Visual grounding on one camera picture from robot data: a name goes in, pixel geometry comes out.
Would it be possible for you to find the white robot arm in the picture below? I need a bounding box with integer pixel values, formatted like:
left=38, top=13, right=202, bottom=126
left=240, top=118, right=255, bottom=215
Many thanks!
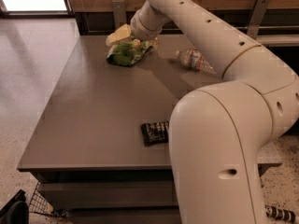
left=130, top=0, right=299, bottom=224

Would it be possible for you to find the left metal bracket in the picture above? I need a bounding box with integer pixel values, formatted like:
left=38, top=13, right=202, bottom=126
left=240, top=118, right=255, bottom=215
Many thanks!
left=112, top=0, right=127, bottom=29

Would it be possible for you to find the black white striped cable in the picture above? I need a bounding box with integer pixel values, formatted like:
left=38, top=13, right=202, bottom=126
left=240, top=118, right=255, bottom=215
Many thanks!
left=264, top=204, right=297, bottom=224

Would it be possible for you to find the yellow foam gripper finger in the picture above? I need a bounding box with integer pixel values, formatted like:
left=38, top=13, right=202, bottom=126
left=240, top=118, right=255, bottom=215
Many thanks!
left=106, top=24, right=132, bottom=46

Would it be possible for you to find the green rice chip bag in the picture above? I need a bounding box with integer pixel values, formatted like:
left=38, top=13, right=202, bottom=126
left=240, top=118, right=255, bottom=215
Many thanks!
left=107, top=38, right=158, bottom=67

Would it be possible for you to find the clear plastic water bottle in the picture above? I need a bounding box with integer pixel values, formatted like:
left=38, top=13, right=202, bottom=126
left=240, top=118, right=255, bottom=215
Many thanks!
left=176, top=49, right=216, bottom=75

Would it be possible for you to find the right metal bracket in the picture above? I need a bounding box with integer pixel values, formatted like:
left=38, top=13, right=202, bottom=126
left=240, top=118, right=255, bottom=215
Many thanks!
left=247, top=0, right=271, bottom=39

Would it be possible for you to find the grey drawer cabinet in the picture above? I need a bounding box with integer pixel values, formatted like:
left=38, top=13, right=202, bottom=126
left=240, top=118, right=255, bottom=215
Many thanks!
left=18, top=35, right=220, bottom=224

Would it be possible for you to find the metal bracket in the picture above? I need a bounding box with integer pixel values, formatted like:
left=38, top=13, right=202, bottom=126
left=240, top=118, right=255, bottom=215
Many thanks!
left=112, top=0, right=127, bottom=29
left=247, top=0, right=271, bottom=39

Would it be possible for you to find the black wire mesh basket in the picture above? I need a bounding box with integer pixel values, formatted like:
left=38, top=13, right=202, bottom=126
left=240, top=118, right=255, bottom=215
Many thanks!
left=29, top=184, right=53, bottom=217

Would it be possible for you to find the black candy bar wrapper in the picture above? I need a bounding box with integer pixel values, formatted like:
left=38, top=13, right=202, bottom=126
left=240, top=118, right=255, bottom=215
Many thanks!
left=141, top=121, right=169, bottom=147

